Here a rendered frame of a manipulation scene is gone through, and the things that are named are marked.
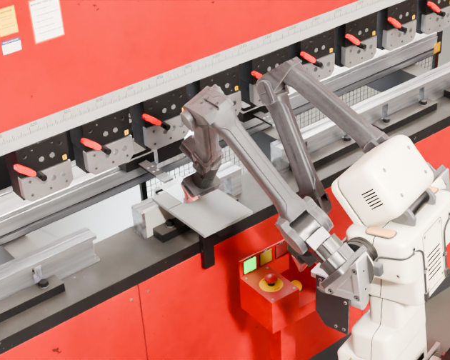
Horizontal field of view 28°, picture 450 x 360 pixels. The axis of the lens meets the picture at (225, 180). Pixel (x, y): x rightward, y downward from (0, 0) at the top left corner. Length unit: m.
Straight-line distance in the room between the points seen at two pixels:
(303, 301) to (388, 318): 0.47
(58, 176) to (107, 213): 2.03
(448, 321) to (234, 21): 1.72
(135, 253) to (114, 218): 1.75
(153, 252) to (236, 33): 0.70
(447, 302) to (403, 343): 1.48
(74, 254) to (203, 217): 0.39
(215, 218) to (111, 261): 0.34
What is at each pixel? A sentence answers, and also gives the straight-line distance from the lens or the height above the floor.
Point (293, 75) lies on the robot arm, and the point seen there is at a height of 1.42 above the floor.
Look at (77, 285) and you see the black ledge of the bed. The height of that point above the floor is 0.87.
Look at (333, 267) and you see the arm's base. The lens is 2.09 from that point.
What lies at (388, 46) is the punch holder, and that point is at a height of 1.20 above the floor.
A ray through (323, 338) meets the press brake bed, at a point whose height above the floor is 0.16.
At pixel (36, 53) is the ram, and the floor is 1.58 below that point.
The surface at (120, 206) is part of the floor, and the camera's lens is 4.54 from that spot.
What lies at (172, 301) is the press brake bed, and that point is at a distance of 2.80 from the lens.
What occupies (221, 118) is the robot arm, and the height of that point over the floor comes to 1.52.
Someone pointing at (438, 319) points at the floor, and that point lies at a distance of 3.83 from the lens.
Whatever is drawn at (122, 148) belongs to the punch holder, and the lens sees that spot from 2.57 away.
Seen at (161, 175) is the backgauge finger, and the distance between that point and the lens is 2.83.
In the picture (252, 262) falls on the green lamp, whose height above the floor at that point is 0.82.
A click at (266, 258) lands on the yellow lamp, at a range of 2.77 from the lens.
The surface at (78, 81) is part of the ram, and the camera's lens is 2.40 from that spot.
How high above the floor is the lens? 2.48
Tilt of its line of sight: 32 degrees down
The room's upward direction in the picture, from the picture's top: 3 degrees counter-clockwise
